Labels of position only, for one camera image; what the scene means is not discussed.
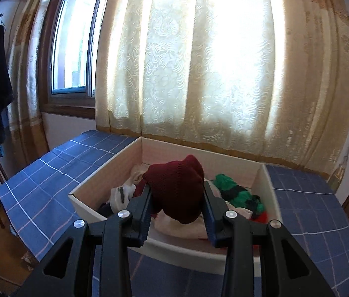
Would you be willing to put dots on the blue checked tablecloth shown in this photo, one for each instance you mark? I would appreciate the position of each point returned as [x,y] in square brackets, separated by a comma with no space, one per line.
[38,185]

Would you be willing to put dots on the wooden framed window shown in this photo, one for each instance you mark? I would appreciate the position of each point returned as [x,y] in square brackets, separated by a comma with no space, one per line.
[72,43]

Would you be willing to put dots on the green black underwear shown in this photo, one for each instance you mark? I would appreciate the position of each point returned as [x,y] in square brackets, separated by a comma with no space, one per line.
[230,185]

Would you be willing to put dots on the beige patterned curtain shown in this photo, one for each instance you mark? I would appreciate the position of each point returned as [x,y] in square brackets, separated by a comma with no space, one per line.
[25,99]
[208,68]

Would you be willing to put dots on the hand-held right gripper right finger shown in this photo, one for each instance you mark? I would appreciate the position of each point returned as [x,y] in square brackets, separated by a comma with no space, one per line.
[211,225]

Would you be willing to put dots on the dark red knit underwear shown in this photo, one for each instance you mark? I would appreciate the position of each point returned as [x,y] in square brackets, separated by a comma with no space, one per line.
[174,191]

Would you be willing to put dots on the white cardboard box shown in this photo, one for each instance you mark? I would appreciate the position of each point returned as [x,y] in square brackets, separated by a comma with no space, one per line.
[193,253]

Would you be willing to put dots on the beige dotted underwear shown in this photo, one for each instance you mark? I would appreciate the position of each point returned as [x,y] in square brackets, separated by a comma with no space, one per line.
[180,229]

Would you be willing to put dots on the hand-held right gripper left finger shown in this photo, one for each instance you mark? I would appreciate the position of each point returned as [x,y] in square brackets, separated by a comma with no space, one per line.
[146,219]

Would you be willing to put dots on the black cloth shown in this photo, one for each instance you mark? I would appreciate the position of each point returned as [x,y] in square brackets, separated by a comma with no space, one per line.
[104,210]

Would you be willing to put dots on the bright red underwear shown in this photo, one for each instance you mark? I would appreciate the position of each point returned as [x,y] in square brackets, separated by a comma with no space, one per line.
[259,218]

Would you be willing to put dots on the cream cloth bundle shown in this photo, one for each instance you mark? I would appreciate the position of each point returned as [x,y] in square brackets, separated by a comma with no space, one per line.
[137,174]

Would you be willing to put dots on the grey white underwear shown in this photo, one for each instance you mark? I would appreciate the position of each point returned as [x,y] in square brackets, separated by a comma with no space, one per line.
[124,201]

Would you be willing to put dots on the teal cloth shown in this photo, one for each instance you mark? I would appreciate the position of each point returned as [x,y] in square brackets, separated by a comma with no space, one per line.
[1,151]

